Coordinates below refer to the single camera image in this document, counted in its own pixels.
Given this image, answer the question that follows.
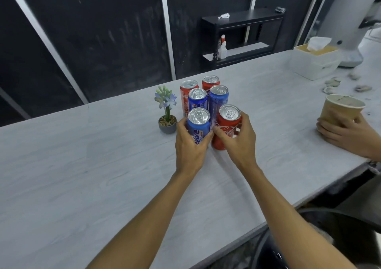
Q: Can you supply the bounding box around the person's left hand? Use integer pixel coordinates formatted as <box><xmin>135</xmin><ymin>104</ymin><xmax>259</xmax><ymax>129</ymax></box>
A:
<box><xmin>175</xmin><ymin>118</ymin><xmax>215</xmax><ymax>177</ymax></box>

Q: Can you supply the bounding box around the person's right hand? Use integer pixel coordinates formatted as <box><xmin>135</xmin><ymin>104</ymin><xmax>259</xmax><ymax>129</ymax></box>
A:
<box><xmin>212</xmin><ymin>111</ymin><xmax>258</xmax><ymax>171</ymax></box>

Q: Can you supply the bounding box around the red soda can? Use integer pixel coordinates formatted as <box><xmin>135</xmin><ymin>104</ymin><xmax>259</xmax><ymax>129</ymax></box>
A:
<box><xmin>180</xmin><ymin>80</ymin><xmax>199</xmax><ymax>118</ymax></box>
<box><xmin>202</xmin><ymin>76</ymin><xmax>220</xmax><ymax>93</ymax></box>
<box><xmin>211</xmin><ymin>104</ymin><xmax>242</xmax><ymax>151</ymax></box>

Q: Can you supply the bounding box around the person's left forearm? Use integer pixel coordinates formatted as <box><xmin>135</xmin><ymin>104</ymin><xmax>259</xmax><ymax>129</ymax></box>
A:
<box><xmin>86</xmin><ymin>170</ymin><xmax>206</xmax><ymax>269</ymax></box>

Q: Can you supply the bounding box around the person's right forearm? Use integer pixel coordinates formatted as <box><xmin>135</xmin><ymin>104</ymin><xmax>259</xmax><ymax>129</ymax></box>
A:
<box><xmin>238</xmin><ymin>163</ymin><xmax>358</xmax><ymax>269</ymax></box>

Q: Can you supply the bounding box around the tall blue soda can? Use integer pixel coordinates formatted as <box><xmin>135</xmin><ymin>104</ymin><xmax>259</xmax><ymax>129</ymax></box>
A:
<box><xmin>208</xmin><ymin>85</ymin><xmax>229</xmax><ymax>124</ymax></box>

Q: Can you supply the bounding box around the small potted artificial plant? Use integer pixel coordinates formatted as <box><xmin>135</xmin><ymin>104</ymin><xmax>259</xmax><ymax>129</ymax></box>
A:
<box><xmin>154</xmin><ymin>85</ymin><xmax>178</xmax><ymax>134</ymax></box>

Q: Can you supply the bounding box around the white tissue box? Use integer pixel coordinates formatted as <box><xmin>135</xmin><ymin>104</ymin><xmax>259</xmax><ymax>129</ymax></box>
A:
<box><xmin>290</xmin><ymin>44</ymin><xmax>343</xmax><ymax>81</ymax></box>

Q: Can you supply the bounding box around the black metal shelf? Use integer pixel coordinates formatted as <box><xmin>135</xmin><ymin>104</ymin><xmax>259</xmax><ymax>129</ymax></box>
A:
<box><xmin>200</xmin><ymin>8</ymin><xmax>285</xmax><ymax>70</ymax></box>

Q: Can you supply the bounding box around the brown paper cup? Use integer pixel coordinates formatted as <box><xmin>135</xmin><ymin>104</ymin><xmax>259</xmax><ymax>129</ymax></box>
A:
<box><xmin>320</xmin><ymin>94</ymin><xmax>366</xmax><ymax>127</ymax></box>

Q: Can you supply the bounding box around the white tissue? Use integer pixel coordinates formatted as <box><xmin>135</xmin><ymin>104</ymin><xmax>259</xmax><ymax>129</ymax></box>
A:
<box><xmin>307</xmin><ymin>36</ymin><xmax>332</xmax><ymax>52</ymax></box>

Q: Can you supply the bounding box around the black round bin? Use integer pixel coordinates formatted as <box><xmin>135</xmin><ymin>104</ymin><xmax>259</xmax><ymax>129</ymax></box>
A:
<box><xmin>257</xmin><ymin>208</ymin><xmax>381</xmax><ymax>269</ymax></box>

